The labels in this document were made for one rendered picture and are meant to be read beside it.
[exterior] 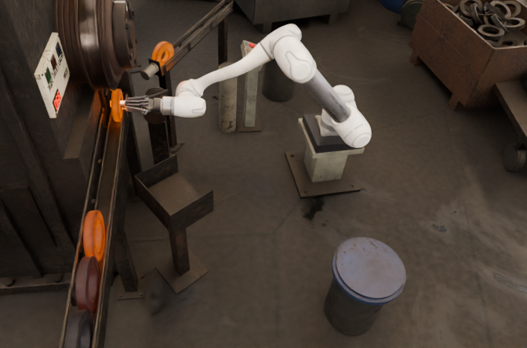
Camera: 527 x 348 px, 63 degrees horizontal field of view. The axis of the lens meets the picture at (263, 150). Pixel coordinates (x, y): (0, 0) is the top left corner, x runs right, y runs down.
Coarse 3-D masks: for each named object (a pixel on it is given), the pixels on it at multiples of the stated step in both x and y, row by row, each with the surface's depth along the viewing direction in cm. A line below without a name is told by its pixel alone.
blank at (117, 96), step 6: (120, 90) 202; (114, 96) 197; (120, 96) 202; (114, 102) 196; (114, 108) 197; (120, 108) 207; (114, 114) 198; (120, 114) 201; (114, 120) 201; (120, 120) 202
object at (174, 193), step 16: (176, 160) 188; (144, 176) 180; (160, 176) 187; (176, 176) 192; (144, 192) 175; (160, 192) 185; (176, 192) 186; (192, 192) 187; (208, 192) 172; (160, 208) 169; (176, 208) 181; (192, 208) 170; (208, 208) 179; (176, 224) 169; (176, 240) 200; (176, 256) 211; (192, 256) 231; (160, 272) 223; (176, 272) 224; (192, 272) 224; (176, 288) 217
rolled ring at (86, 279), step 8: (88, 256) 145; (80, 264) 139; (88, 264) 140; (96, 264) 150; (80, 272) 137; (88, 272) 139; (96, 272) 150; (80, 280) 136; (88, 280) 138; (96, 280) 150; (80, 288) 135; (88, 288) 138; (96, 288) 149; (80, 296) 135; (88, 296) 137; (96, 296) 148; (80, 304) 136; (88, 304) 137; (96, 304) 147
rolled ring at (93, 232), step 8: (88, 216) 151; (96, 216) 154; (88, 224) 149; (96, 224) 161; (88, 232) 147; (96, 232) 162; (104, 232) 165; (88, 240) 147; (96, 240) 161; (104, 240) 164; (88, 248) 147; (96, 248) 159; (96, 256) 151
